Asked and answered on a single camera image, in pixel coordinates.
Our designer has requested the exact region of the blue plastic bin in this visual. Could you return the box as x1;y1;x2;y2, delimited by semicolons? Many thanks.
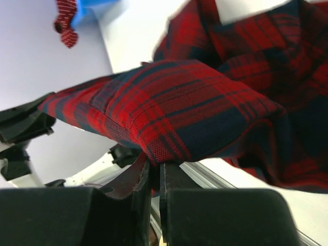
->
70;0;118;29

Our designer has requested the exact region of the red white-dotted skirt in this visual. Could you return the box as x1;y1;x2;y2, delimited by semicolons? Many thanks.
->
54;0;78;48

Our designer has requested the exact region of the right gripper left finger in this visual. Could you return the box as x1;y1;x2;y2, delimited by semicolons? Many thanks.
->
1;154;151;245

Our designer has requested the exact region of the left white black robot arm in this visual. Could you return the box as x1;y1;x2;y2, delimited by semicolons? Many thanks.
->
1;95;141;188

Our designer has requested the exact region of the red navy plaid skirt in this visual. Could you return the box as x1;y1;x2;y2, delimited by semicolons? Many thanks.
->
39;1;327;193

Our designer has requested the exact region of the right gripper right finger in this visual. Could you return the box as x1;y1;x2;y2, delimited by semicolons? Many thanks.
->
160;163;299;245

